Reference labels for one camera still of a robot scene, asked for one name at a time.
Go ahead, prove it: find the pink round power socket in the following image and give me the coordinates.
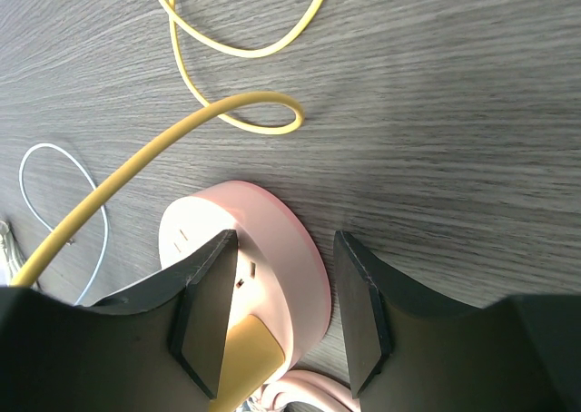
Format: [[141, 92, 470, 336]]
[[158, 181, 331, 378]]

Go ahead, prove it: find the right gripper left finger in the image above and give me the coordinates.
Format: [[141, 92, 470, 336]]
[[1, 230, 238, 411]]

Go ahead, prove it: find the yellow charging cable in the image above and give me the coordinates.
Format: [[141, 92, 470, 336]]
[[8, 0, 335, 289]]

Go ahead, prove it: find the pink coiled cord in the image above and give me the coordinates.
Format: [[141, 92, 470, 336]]
[[253, 369, 362, 412]]

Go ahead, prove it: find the orange charger plug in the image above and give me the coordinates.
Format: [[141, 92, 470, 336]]
[[209, 315, 285, 412]]

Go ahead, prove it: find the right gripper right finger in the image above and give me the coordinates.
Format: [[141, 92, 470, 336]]
[[333, 231, 580, 411]]

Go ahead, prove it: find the light blue charging cable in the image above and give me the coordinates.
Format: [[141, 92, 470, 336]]
[[18, 142, 111, 307]]

